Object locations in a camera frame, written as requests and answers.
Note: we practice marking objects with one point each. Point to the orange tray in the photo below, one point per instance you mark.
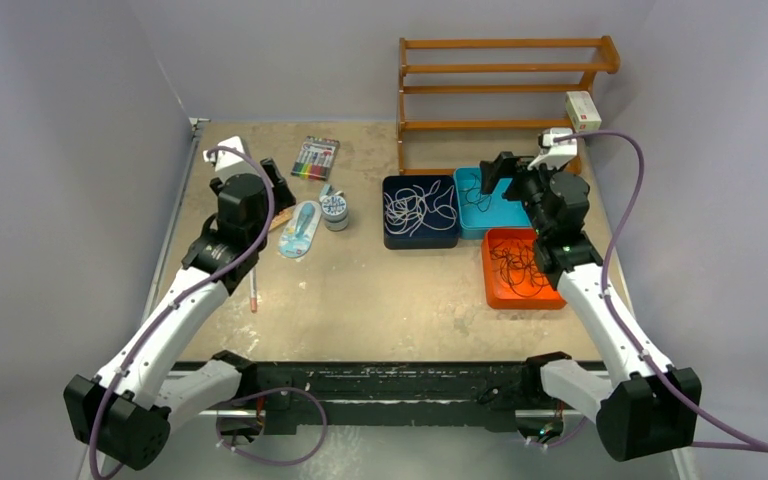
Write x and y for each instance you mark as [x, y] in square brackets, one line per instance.
[512, 280]

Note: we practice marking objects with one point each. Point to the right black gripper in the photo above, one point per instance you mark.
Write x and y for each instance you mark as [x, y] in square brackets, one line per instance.
[509, 167]

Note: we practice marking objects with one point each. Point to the white staples box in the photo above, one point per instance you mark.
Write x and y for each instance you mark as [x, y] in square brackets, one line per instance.
[582, 111]

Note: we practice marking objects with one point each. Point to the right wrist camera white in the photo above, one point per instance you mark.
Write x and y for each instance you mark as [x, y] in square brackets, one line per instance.
[554, 153]

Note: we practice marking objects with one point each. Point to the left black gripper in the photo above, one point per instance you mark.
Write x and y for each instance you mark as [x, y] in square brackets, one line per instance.
[281, 198]

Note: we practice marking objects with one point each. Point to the red pen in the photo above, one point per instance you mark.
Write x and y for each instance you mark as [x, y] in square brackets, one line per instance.
[253, 291]

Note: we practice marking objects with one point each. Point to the dark blue tray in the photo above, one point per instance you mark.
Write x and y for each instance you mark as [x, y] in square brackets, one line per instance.
[420, 212]

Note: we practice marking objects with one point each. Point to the marker pen pack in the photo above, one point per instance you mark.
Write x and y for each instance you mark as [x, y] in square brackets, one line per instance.
[316, 158]

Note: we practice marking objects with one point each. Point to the light blue tray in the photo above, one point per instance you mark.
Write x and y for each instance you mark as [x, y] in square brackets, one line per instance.
[478, 212]

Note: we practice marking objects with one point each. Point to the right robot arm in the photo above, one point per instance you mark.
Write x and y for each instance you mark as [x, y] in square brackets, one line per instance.
[645, 405]

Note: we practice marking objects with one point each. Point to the cleaning gel jar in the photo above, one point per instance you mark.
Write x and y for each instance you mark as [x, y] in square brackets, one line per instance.
[335, 212]

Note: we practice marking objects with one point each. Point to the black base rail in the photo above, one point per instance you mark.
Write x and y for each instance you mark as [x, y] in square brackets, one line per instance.
[497, 396]

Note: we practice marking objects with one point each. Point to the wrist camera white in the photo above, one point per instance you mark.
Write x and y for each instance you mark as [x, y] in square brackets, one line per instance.
[227, 165]
[554, 153]

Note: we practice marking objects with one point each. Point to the wooden rack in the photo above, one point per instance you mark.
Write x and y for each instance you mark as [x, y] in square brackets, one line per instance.
[605, 59]

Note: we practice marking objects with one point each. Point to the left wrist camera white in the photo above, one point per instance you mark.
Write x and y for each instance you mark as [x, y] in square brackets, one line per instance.
[227, 165]

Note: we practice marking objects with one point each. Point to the blue white stapler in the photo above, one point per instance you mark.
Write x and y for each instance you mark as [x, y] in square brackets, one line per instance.
[326, 191]

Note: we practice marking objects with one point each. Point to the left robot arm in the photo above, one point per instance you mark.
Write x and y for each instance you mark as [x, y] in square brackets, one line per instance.
[129, 408]

